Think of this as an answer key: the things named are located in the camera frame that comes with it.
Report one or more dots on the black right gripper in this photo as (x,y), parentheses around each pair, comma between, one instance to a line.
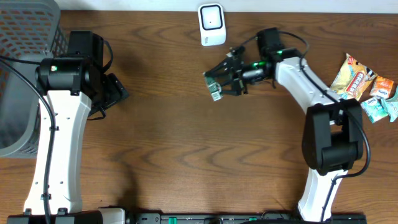
(230,65)

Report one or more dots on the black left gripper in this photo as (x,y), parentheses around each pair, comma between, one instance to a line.
(115,90)

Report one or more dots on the green Zam-Buk box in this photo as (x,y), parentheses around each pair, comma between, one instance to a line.
(213,86)

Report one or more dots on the yellow snack bag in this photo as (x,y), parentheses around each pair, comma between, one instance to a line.
(352,79)

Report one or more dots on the green tissue pack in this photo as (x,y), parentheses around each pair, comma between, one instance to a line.
(374,109)

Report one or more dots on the orange tissue pack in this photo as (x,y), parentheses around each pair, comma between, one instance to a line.
(382,87)

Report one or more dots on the teal wet wipes pack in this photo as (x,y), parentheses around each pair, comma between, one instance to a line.
(390,106)

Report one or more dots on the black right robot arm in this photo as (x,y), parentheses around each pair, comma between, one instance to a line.
(333,137)

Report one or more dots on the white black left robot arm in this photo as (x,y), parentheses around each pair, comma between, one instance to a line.
(69,90)

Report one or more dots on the white barcode scanner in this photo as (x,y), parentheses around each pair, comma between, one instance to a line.
(212,24)

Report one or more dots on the dark grey plastic basket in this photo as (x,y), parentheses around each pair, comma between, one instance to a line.
(30,32)

